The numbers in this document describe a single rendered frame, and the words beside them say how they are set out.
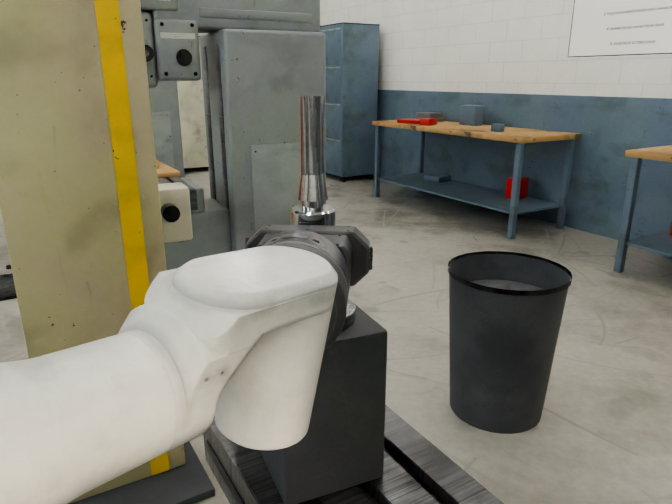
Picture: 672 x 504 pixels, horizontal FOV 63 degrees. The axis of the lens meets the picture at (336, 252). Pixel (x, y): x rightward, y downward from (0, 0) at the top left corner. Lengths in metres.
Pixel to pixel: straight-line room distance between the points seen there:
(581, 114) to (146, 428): 5.38
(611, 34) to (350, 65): 3.26
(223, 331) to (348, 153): 7.20
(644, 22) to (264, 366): 5.08
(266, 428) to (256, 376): 0.04
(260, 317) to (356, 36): 7.22
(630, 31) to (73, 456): 5.25
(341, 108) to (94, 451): 7.17
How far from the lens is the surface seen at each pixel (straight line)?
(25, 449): 0.25
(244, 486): 0.70
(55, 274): 1.78
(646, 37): 5.28
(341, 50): 7.37
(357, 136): 7.51
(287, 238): 0.44
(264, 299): 0.29
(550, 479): 2.24
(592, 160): 5.48
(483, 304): 2.12
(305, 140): 0.55
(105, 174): 1.74
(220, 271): 0.31
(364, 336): 0.58
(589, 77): 5.53
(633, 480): 2.35
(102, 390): 0.27
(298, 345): 0.34
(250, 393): 0.35
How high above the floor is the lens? 1.35
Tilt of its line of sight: 18 degrees down
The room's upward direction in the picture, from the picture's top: straight up
